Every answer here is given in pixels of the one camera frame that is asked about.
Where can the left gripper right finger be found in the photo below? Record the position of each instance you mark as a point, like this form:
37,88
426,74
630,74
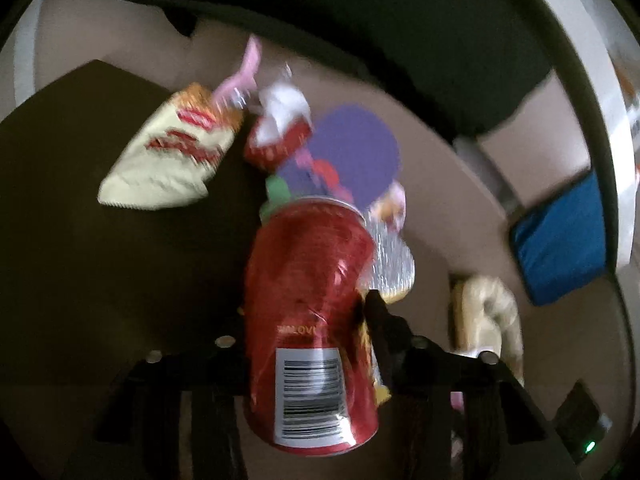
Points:
411,366

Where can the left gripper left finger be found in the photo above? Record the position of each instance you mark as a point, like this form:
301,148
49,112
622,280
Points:
213,377

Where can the yellow white candy wrapper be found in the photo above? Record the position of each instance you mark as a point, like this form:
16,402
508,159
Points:
381,392

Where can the red soda can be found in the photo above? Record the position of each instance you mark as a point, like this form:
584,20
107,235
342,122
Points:
310,383

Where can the round silver gold coaster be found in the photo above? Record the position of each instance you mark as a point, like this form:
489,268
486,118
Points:
392,270

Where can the red gold paper cup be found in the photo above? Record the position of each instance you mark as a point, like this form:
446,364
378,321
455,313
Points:
283,127

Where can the pink plastic spoon package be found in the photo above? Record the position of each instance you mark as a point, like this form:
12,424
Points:
237,86

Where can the yellow snack wrapper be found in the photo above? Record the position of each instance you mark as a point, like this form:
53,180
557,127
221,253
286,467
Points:
391,208

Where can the blue towel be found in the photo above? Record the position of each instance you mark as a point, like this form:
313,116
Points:
560,244

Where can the black cloth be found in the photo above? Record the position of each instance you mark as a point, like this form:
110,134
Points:
463,70

